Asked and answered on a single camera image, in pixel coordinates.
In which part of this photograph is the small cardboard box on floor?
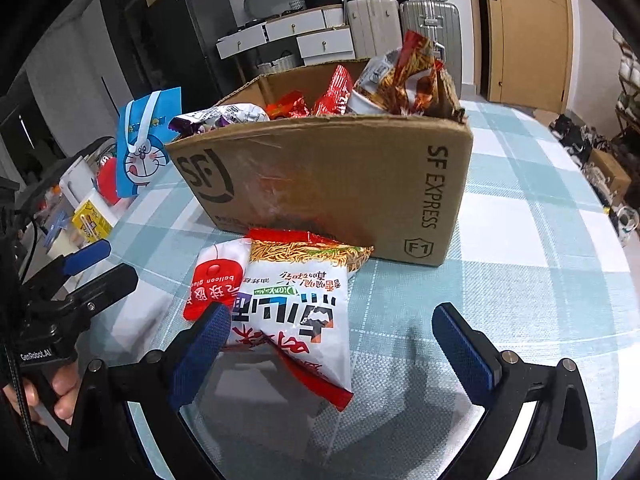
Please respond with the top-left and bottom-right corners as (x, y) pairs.
(589, 148), (631, 206)

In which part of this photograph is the white red balloon glue packet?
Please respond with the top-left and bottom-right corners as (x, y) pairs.
(183, 238), (252, 322)

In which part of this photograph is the woven laundry basket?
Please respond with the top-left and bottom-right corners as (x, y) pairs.
(256, 53), (298, 75)

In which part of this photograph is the plaid table cloth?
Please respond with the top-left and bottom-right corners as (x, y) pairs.
(79, 94), (640, 480)

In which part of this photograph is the wooden door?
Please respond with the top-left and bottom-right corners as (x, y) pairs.
(472, 0), (573, 113)

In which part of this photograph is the SF cardboard box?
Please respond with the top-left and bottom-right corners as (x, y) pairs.
(167, 61), (473, 266)

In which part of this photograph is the silver suitcase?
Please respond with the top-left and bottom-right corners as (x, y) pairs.
(400, 0), (462, 93)

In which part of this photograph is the person left hand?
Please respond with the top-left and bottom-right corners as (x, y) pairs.
(1, 361), (81, 425)

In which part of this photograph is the purple silver snack bag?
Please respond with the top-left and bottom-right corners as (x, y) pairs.
(168, 103), (270, 138)

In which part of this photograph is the white drawer desk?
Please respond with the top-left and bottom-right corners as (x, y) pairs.
(216, 4), (356, 65)

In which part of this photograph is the small red snack packet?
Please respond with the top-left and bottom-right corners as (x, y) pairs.
(266, 65), (354, 120)

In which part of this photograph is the blue Doraemon tote bag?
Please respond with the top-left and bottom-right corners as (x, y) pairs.
(115, 87), (182, 198)

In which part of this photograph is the beige suitcase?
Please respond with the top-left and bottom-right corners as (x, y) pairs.
(346, 0), (402, 58)

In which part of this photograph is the shoe rack with shoes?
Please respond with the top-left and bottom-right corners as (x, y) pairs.
(612, 28), (639, 138)

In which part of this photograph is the white red noodle snack bag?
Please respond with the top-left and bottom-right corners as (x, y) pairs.
(227, 229), (374, 412)

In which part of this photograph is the yellow snack box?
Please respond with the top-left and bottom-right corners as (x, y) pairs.
(72, 198), (114, 243)

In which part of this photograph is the orange stick snack bag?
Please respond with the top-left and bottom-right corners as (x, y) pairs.
(346, 30), (465, 124)

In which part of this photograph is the black refrigerator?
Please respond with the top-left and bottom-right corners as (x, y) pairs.
(100, 0), (241, 113)

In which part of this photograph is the red round object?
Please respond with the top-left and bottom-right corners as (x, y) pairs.
(96, 157), (119, 206)

